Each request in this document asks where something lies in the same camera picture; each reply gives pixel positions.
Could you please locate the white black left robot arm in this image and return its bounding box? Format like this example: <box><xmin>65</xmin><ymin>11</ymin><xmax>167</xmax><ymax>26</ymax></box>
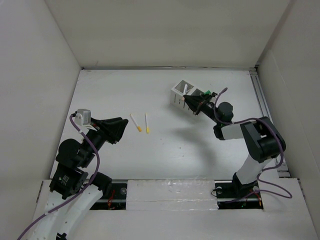
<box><xmin>28</xmin><ymin>109</ymin><xmax>129</xmax><ymax>240</ymax></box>

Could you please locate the aluminium rail right side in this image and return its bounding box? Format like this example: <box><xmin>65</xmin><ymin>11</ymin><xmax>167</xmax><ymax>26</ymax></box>
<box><xmin>249</xmin><ymin>67</ymin><xmax>291</xmax><ymax>178</ymax></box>

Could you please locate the white foam block front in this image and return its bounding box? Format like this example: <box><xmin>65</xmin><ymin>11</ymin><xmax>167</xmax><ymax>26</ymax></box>
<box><xmin>126</xmin><ymin>179</ymin><xmax>218</xmax><ymax>211</ymax></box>

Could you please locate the white mesh desk organizer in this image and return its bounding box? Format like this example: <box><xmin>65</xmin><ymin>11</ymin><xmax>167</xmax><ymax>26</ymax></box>
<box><xmin>170</xmin><ymin>80</ymin><xmax>205</xmax><ymax>115</ymax></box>

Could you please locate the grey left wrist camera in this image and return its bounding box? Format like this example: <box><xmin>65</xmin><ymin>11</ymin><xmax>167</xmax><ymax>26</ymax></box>
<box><xmin>74</xmin><ymin>108</ymin><xmax>91</xmax><ymax>126</ymax></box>

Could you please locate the black highlighter green cap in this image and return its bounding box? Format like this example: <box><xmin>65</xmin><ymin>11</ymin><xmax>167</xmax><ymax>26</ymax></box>
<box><xmin>204</xmin><ymin>90</ymin><xmax>212</xmax><ymax>97</ymax></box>

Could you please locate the white pen orange cap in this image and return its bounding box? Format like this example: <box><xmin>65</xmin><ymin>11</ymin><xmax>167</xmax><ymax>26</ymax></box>
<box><xmin>129</xmin><ymin>114</ymin><xmax>142</xmax><ymax>132</ymax></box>

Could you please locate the white pen pale yellow cap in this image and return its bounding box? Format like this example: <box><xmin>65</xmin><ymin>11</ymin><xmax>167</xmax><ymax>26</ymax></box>
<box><xmin>182</xmin><ymin>84</ymin><xmax>188</xmax><ymax>95</ymax></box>

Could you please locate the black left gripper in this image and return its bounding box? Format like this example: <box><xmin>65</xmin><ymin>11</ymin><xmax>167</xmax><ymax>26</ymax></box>
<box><xmin>80</xmin><ymin>116</ymin><xmax>129</xmax><ymax>167</ymax></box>

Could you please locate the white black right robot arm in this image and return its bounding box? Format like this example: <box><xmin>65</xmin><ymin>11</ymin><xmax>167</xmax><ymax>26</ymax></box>
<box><xmin>183</xmin><ymin>92</ymin><xmax>286</xmax><ymax>198</ymax></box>

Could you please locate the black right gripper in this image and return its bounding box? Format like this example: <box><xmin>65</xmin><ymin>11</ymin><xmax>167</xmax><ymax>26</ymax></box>
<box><xmin>182</xmin><ymin>93</ymin><xmax>221</xmax><ymax>125</ymax></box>

